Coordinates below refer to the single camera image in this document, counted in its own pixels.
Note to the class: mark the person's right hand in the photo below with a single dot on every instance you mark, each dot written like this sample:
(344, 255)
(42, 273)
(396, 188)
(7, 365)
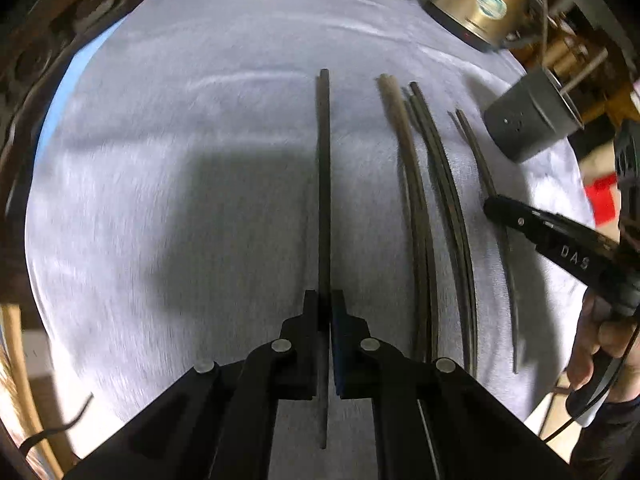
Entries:
(610, 335)

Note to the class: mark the dark carved wooden furniture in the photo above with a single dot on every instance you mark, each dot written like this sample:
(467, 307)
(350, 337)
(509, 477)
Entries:
(30, 60)

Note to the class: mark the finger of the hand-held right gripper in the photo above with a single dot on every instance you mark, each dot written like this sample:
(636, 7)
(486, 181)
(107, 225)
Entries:
(530, 225)

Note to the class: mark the grey tablecloth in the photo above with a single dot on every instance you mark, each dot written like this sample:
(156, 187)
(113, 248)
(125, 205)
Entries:
(175, 110)

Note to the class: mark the group of dark wooden chopsticks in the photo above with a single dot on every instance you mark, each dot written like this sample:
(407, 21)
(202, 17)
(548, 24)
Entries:
(425, 270)

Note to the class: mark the grey cylindrical chopstick holder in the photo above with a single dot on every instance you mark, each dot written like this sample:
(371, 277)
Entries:
(525, 120)

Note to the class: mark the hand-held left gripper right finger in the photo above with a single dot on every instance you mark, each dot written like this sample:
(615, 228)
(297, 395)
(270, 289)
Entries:
(340, 345)

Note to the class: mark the wooden furniture frame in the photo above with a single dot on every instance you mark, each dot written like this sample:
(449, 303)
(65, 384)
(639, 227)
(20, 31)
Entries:
(575, 35)

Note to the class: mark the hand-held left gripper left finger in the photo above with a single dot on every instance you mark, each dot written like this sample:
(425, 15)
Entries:
(312, 325)

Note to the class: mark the long black chopstick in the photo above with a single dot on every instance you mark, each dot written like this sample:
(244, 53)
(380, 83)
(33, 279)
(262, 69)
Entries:
(328, 160)
(321, 160)

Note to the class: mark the blue underlay cloth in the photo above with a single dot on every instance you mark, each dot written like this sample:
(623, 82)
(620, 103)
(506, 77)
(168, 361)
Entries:
(65, 90)

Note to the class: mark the light wooden pole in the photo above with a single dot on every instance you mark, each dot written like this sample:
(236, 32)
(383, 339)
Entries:
(25, 385)

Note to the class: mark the person's right forearm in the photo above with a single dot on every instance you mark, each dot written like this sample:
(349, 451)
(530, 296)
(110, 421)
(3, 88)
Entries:
(615, 440)

